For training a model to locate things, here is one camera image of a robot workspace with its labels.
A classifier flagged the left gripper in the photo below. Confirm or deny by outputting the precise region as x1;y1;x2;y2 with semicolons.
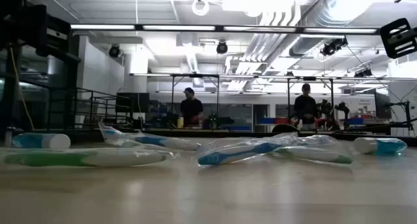
35;14;73;58

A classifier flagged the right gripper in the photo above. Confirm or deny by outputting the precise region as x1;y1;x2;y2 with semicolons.
380;18;417;59

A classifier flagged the blue toothbrush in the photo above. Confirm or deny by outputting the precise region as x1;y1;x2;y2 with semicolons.
98;120;202;152
295;134;339;147
197;132;299;168

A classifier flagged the green toothbrush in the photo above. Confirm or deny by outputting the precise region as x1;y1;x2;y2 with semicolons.
272;145;354;165
0;147;175;169

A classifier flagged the black monitor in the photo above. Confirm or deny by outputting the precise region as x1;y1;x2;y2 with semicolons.
373;92;392;120

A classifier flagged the black box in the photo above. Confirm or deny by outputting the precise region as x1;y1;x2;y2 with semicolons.
115;92;151;114

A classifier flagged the long ceiling light strip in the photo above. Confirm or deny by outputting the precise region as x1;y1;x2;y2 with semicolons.
70;23;381;35

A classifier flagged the yellow hanging cable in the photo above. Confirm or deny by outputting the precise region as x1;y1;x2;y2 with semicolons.
9;46;35;130

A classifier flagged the black workstation frame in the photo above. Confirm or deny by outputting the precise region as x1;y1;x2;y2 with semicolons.
170;73;221;130
286;76;336;130

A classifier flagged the black wire basket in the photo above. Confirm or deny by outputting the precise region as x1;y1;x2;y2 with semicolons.
44;86;134;143

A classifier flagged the black aluminium table frame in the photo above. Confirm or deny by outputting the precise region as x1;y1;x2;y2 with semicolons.
130;128;417;148

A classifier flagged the silver metal post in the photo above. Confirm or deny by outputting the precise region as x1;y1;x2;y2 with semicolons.
3;126;14;148

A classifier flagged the white ring light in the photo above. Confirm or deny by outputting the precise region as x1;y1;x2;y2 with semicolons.
191;0;210;17

